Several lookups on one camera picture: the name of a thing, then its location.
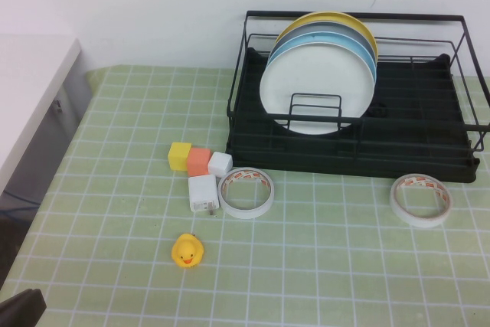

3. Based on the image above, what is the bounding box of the white round plate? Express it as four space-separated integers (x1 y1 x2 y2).
259 43 376 136

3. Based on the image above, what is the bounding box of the light blue round plate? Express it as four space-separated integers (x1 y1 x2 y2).
266 31 378 87

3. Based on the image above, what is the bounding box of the grey round plate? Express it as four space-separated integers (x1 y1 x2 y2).
273 20 378 64

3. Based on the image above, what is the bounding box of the yellow round plate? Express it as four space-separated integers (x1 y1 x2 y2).
276 11 380 64

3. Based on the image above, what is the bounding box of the white cube block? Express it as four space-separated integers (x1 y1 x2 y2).
207 151 234 177

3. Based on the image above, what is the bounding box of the orange cube block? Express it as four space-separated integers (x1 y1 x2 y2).
186 147 211 177

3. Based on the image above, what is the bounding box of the white charger adapter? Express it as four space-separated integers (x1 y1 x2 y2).
187 173 220 217

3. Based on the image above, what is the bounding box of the yellow cube block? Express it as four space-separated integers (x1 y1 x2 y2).
167 141 192 171

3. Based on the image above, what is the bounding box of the white double-sided tape roll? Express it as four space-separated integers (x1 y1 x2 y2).
217 167 276 220
390 173 453 227

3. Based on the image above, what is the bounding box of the black plastic drip tray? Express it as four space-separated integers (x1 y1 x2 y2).
224 47 482 183

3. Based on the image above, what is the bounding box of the yellow rubber duck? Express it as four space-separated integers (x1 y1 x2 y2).
171 233 204 269

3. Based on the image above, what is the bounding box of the green checked tablecloth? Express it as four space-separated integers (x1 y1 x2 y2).
0 64 490 327

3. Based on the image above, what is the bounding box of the white side table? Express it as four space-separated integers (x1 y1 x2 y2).
0 34 95 228

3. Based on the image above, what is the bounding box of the black wire dish rack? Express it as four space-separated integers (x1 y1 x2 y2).
225 10 490 163

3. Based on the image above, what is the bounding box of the blue cable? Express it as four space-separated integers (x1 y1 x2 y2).
2 190 40 216

